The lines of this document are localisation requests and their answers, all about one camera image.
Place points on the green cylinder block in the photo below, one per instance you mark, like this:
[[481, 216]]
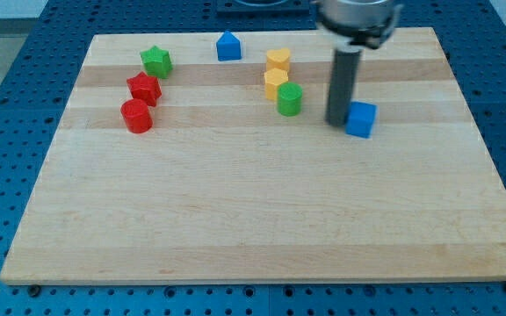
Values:
[[289, 99]]

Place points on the red cylinder block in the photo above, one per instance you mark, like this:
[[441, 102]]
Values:
[[136, 115]]

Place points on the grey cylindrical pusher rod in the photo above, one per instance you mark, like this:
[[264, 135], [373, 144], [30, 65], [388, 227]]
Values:
[[343, 75]]

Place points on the red star block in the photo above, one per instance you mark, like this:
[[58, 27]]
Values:
[[145, 87]]

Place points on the blue cube block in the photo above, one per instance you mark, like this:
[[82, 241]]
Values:
[[360, 119]]

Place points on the green star block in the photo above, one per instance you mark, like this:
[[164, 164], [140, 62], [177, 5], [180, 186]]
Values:
[[156, 62]]

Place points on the blue pentagon house block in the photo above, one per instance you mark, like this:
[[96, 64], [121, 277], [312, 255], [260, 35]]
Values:
[[228, 47]]

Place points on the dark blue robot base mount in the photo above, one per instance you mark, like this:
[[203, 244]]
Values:
[[236, 7]]

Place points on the yellow hexagon block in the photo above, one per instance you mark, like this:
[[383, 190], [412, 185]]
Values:
[[273, 78]]

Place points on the yellow heart block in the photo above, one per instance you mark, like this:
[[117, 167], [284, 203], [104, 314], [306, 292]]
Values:
[[278, 58]]

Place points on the light wooden board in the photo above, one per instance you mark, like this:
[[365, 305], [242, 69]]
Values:
[[225, 190]]

